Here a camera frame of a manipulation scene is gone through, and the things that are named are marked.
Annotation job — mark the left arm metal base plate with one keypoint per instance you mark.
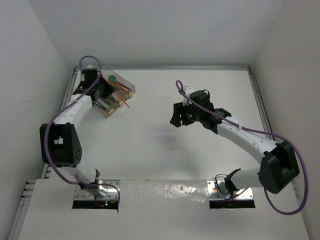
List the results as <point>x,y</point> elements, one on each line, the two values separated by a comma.
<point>101,189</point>

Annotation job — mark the teal plastic knife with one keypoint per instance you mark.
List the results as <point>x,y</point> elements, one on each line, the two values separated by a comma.
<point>100,106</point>
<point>105,103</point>

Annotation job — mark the dark blue plastic spoon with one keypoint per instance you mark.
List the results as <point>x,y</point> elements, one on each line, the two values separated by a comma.
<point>124,86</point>

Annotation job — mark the orange plastic knife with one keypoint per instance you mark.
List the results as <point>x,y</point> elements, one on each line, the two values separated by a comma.
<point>122,98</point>

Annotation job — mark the clear outer container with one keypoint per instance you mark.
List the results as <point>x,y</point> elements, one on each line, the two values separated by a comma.
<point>105,114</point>

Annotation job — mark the clear middle container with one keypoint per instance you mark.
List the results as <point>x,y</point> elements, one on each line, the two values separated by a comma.
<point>114,100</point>

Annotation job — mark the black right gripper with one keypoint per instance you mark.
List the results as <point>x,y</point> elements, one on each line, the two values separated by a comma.
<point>179,109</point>

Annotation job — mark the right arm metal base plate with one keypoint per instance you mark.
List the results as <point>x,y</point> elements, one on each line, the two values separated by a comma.
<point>216,192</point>

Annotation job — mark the teal plastic spoon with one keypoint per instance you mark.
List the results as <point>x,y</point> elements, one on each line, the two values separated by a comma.
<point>112,79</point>

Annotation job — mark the clear spoon container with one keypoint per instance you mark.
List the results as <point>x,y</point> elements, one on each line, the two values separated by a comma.
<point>108,72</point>

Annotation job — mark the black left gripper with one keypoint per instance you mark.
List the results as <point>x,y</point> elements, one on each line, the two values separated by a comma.
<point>110,88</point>

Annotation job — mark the orange plastic spoon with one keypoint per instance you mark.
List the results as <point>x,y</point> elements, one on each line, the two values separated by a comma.
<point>119,84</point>

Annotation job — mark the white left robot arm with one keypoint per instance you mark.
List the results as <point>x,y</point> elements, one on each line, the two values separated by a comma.
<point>60,144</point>

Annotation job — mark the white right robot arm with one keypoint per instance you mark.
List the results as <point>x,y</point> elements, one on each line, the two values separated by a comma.
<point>278,165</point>

